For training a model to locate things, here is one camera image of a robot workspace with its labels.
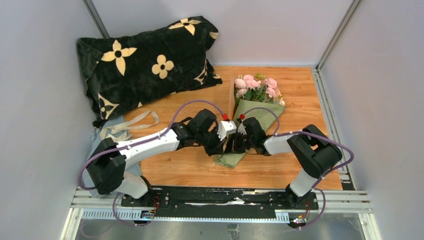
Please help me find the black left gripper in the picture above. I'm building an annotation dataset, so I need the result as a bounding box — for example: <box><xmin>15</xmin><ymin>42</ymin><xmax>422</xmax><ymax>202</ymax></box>
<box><xmin>196</xmin><ymin>126</ymin><xmax>228</xmax><ymax>158</ymax></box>

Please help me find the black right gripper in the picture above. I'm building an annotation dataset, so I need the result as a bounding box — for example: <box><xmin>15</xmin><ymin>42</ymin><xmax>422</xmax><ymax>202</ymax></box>
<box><xmin>224</xmin><ymin>129</ymin><xmax>256</xmax><ymax>154</ymax></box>

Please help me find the green and peach wrapping paper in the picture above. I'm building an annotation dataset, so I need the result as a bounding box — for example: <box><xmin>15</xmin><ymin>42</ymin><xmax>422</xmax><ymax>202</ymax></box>
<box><xmin>214</xmin><ymin>74</ymin><xmax>286</xmax><ymax>168</ymax></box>

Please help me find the pink fake flower stem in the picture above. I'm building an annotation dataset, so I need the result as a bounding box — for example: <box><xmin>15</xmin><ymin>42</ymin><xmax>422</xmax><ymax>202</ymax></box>
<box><xmin>234</xmin><ymin>78</ymin><xmax>249</xmax><ymax>99</ymax></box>
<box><xmin>263</xmin><ymin>78</ymin><xmax>286</xmax><ymax>106</ymax></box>
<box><xmin>242</xmin><ymin>74</ymin><xmax>267</xmax><ymax>102</ymax></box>

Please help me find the cream ribbon strap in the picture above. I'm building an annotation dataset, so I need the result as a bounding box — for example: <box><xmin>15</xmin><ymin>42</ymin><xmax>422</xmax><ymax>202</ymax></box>
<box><xmin>99</xmin><ymin>110</ymin><xmax>161</xmax><ymax>142</ymax></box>

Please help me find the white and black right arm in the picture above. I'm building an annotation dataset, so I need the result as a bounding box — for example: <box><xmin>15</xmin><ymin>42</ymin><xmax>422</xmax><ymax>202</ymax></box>
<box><xmin>224</xmin><ymin>117</ymin><xmax>342</xmax><ymax>209</ymax></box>

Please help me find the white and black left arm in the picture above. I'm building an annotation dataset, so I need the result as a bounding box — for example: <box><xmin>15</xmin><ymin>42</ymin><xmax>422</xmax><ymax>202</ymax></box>
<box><xmin>86</xmin><ymin>109</ymin><xmax>237</xmax><ymax>207</ymax></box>

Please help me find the black floral pillow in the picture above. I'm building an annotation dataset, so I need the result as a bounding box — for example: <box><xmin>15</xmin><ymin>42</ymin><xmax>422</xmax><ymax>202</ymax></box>
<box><xmin>76</xmin><ymin>16</ymin><xmax>223</xmax><ymax>128</ymax></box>

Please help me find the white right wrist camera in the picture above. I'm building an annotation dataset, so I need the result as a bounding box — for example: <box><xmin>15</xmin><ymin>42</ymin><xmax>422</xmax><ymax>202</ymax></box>
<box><xmin>237</xmin><ymin>121</ymin><xmax>247</xmax><ymax>136</ymax></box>

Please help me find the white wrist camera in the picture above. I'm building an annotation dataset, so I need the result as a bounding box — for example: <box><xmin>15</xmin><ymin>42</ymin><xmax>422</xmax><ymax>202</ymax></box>
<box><xmin>217</xmin><ymin>120</ymin><xmax>237</xmax><ymax>141</ymax></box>
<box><xmin>237</xmin><ymin>121</ymin><xmax>247</xmax><ymax>136</ymax></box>

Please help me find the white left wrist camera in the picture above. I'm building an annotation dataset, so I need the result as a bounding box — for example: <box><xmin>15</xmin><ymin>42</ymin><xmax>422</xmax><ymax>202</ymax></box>
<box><xmin>217</xmin><ymin>120</ymin><xmax>237</xmax><ymax>141</ymax></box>

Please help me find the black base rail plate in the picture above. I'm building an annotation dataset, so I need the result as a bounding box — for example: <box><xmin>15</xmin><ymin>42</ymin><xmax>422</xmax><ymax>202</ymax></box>
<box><xmin>120</xmin><ymin>186</ymin><xmax>319</xmax><ymax>219</ymax></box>

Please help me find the aluminium frame rail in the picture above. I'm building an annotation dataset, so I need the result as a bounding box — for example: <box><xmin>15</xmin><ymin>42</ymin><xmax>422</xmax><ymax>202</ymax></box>
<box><xmin>60</xmin><ymin>186</ymin><xmax>382</xmax><ymax>240</ymax></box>

